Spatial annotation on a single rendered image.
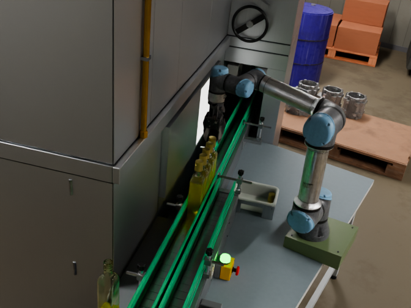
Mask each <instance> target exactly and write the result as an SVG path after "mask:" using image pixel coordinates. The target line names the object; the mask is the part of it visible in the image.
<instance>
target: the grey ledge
mask: <svg viewBox="0 0 411 308"><path fill-rule="evenodd" d="M173 222H174V220H173V219H168V218H164V217H161V216H157V218H156V220H155V221H154V223H153V224H152V226H151V228H150V229H149V231H148V233H147V235H146V236H145V238H144V239H143V241H142V243H141V244H140V246H139V248H138V250H137V251H136V253H135V255H134V256H133V258H132V260H131V261H130V263H129V264H128V266H127V268H126V270H125V271H124V273H123V275H122V276H121V278H120V285H119V308H127V307H128V305H129V303H130V301H131V299H132V297H133V295H134V294H135V292H136V288H137V286H138V282H139V281H138V280H136V276H132V275H129V274H126V271H131V272H134V273H138V271H139V269H137V264H138V263H139V262H144V263H145V264H146V267H145V269H144V272H146V271H147V270H148V268H149V266H150V264H151V263H152V260H153V259H154V257H155V255H156V253H157V251H158V249H159V248H160V246H161V244H162V242H163V240H164V238H165V236H166V234H167V233H168V231H169V229H170V227H171V226H172V224H173Z"/></svg>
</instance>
